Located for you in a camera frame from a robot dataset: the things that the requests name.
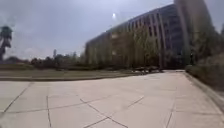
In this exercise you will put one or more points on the row of trees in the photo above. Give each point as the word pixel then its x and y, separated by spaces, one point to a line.
pixel 133 50

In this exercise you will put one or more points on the pale concrete slab plaza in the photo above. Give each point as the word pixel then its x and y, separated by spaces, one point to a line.
pixel 110 90

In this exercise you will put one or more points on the vehicle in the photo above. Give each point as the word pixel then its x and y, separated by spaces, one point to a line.
pixel 146 69

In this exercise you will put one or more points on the grass lawn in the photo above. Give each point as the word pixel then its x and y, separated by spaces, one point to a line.
pixel 60 74

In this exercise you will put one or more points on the distant line of trees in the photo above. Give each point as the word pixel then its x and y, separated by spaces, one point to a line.
pixel 50 62

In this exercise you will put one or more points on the large dark glass building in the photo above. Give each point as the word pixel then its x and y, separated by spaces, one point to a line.
pixel 166 26

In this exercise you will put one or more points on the dark tree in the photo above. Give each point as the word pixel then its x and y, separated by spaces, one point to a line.
pixel 208 45

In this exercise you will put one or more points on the green hedge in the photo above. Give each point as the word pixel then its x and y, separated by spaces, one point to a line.
pixel 210 71

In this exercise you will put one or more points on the concrete kerb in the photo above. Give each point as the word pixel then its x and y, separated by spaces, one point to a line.
pixel 213 95

